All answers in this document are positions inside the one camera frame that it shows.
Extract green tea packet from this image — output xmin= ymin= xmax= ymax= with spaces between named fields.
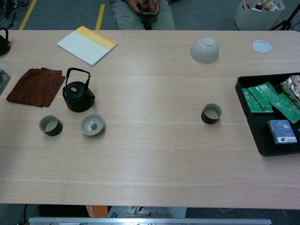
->
xmin=248 ymin=82 xmax=278 ymax=111
xmin=269 ymin=93 xmax=300 ymax=124
xmin=241 ymin=88 xmax=274 ymax=113

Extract brown phone in hands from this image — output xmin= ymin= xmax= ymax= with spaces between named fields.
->
xmin=137 ymin=0 xmax=160 ymax=16

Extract green picture card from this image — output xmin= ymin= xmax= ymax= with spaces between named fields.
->
xmin=0 ymin=67 xmax=12 ymax=97

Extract black tripod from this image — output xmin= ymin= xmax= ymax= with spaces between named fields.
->
xmin=269 ymin=2 xmax=300 ymax=31

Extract white storage bin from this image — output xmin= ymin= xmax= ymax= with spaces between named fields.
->
xmin=234 ymin=0 xmax=285 ymax=31

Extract black teapot with loop handle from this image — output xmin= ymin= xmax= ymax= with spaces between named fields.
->
xmin=0 ymin=27 xmax=12 ymax=56

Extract blue tissue pack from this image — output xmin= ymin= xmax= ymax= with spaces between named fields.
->
xmin=267 ymin=119 xmax=298 ymax=145

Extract brown folded cloth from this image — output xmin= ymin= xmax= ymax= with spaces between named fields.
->
xmin=6 ymin=67 xmax=66 ymax=108

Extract shiny foil snack bag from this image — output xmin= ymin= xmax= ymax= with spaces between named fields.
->
xmin=279 ymin=75 xmax=300 ymax=108

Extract orange object under table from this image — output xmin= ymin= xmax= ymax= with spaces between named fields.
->
xmin=85 ymin=205 xmax=108 ymax=218

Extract aluminium profile rail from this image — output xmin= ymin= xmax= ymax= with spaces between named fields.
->
xmin=28 ymin=217 xmax=272 ymax=225

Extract seated person in khaki trousers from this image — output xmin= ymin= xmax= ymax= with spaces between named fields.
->
xmin=109 ymin=0 xmax=176 ymax=30

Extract white robot base chassis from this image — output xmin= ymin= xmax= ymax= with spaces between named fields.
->
xmin=106 ymin=206 xmax=188 ymax=218

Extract shallow beige cup with knob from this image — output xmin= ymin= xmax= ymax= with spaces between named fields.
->
xmin=81 ymin=113 xmax=105 ymax=136

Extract white yellow Lexicon booklet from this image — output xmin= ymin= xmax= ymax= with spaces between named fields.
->
xmin=57 ymin=25 xmax=118 ymax=67

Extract dark green cup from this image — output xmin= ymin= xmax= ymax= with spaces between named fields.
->
xmin=201 ymin=103 xmax=223 ymax=125
xmin=38 ymin=114 xmax=63 ymax=137

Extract tangled black floor cables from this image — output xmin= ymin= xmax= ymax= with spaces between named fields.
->
xmin=0 ymin=0 xmax=26 ymax=25

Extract grey round table cap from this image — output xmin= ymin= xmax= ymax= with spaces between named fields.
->
xmin=252 ymin=39 xmax=273 ymax=54

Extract beige upturned bowl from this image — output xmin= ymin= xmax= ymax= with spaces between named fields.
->
xmin=189 ymin=36 xmax=220 ymax=64

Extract black plastic tray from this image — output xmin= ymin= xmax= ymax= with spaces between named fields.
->
xmin=235 ymin=72 xmax=300 ymax=157

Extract black cast iron teapot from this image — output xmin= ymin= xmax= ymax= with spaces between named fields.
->
xmin=62 ymin=67 xmax=96 ymax=113

